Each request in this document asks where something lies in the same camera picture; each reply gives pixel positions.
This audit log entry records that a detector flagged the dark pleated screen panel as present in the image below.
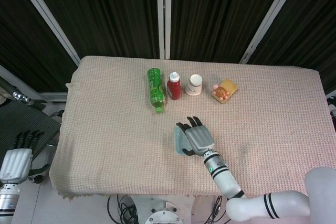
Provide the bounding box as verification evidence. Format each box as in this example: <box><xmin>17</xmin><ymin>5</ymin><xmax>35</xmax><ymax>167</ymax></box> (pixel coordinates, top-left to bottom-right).
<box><xmin>170</xmin><ymin>0</ymin><xmax>292</xmax><ymax>63</ymax></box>
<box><xmin>26</xmin><ymin>0</ymin><xmax>161</xmax><ymax>59</ymax></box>
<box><xmin>246</xmin><ymin>0</ymin><xmax>336</xmax><ymax>96</ymax></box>
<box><xmin>0</xmin><ymin>0</ymin><xmax>79</xmax><ymax>93</ymax></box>

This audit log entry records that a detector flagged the pink waffle tablecloth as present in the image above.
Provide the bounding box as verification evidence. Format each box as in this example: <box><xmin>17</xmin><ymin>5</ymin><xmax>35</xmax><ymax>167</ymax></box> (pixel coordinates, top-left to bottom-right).
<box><xmin>49</xmin><ymin>55</ymin><xmax>336</xmax><ymax>205</ymax></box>

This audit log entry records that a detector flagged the red ketchup squeeze bottle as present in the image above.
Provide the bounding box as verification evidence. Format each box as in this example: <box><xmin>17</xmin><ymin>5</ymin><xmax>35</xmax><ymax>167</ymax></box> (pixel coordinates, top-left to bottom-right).
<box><xmin>166</xmin><ymin>72</ymin><xmax>182</xmax><ymax>101</ymax></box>

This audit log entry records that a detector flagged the white paper cup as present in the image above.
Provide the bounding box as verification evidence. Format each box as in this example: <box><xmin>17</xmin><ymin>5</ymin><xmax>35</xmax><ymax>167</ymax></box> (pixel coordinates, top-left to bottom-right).
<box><xmin>185</xmin><ymin>74</ymin><xmax>203</xmax><ymax>97</ymax></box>

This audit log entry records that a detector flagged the green plastic drink bottle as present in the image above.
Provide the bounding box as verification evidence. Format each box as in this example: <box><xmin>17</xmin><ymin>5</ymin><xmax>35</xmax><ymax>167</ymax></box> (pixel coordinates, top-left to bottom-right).
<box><xmin>146</xmin><ymin>68</ymin><xmax>166</xmax><ymax>114</ymax></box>

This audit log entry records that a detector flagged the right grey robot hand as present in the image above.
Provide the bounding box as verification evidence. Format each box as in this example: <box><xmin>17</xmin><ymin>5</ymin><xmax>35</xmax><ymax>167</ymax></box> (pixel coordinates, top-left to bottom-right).
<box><xmin>176</xmin><ymin>115</ymin><xmax>217</xmax><ymax>157</ymax></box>

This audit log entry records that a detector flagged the teal plastic container lid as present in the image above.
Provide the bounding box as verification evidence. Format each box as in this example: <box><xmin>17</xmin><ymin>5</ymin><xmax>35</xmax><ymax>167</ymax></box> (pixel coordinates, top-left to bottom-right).
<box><xmin>174</xmin><ymin>126</ymin><xmax>191</xmax><ymax>156</ymax></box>

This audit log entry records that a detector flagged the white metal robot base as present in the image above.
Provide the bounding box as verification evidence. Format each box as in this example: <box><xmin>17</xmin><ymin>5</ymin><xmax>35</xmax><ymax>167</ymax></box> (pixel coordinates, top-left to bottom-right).
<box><xmin>130</xmin><ymin>195</ymin><xmax>200</xmax><ymax>224</ymax></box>

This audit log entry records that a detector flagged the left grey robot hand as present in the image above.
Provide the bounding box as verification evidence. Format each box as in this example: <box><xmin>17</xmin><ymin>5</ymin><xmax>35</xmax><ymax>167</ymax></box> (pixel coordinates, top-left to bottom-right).
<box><xmin>0</xmin><ymin>129</ymin><xmax>50</xmax><ymax>184</ymax></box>

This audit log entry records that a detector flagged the white and dark object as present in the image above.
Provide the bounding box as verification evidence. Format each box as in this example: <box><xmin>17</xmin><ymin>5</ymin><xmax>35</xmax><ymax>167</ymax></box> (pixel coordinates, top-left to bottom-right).
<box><xmin>326</xmin><ymin>90</ymin><xmax>336</xmax><ymax>133</ymax></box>

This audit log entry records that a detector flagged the white screen frame post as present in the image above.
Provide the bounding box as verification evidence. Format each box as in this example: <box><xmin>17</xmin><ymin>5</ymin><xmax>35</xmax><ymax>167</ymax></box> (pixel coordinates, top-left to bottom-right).
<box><xmin>10</xmin><ymin>0</ymin><xmax>81</xmax><ymax>66</ymax></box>
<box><xmin>239</xmin><ymin>0</ymin><xmax>299</xmax><ymax>65</ymax></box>
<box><xmin>156</xmin><ymin>0</ymin><xmax>171</xmax><ymax>59</ymax></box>
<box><xmin>0</xmin><ymin>63</ymin><xmax>69</xmax><ymax>104</ymax></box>

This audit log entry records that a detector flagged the black cable bundle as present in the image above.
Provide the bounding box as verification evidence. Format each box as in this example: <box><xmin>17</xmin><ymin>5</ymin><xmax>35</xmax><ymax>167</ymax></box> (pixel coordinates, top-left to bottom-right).
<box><xmin>107</xmin><ymin>194</ymin><xmax>138</xmax><ymax>224</ymax></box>
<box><xmin>209</xmin><ymin>195</ymin><xmax>232</xmax><ymax>224</ymax></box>

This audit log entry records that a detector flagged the yellow green sponge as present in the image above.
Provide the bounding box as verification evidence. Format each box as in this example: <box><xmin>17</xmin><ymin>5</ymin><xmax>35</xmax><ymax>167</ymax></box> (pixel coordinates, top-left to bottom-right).
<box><xmin>213</xmin><ymin>78</ymin><xmax>239</xmax><ymax>104</ymax></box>

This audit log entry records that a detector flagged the pink brown turtle toy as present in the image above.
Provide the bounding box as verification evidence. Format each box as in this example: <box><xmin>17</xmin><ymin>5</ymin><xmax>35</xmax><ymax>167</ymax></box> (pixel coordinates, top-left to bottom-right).
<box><xmin>211</xmin><ymin>83</ymin><xmax>231</xmax><ymax>102</ymax></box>

